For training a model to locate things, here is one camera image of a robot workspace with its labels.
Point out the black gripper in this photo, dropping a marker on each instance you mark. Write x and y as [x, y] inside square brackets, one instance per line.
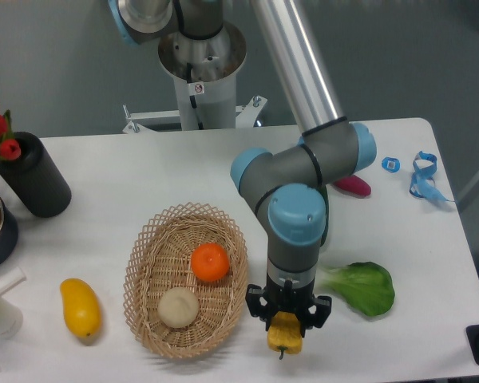
[265, 302]

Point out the yellow bell pepper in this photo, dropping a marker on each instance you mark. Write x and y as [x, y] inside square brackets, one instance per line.
[284, 335]

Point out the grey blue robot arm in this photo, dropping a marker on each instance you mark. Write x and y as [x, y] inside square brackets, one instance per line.
[281, 189]

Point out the green bok choy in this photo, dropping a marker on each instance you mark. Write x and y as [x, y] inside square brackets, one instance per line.
[365, 287]

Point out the orange fruit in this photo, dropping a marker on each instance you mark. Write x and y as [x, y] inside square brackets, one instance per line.
[209, 262]

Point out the woven wicker basket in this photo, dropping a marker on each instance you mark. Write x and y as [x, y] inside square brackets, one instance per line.
[161, 260]

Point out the white steamed bun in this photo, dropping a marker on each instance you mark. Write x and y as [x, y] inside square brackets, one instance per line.
[178, 307]

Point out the green cucumber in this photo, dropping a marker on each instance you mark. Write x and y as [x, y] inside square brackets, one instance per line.
[324, 193]

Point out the magenta sweet potato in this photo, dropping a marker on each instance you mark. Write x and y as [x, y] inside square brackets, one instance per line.
[353, 185]

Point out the blue round tag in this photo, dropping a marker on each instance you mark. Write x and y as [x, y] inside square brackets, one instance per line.
[391, 164]

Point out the yellow mango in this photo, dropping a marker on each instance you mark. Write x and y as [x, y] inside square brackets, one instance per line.
[81, 309]

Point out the small white block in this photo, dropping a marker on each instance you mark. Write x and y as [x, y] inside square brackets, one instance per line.
[11, 279]

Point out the black cylindrical vase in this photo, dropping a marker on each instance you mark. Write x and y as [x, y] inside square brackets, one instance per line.
[35, 178]

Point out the white plastic bottle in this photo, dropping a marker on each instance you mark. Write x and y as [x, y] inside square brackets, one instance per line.
[11, 319]

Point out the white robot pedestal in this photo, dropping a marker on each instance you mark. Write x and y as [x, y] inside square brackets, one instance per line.
[204, 76]

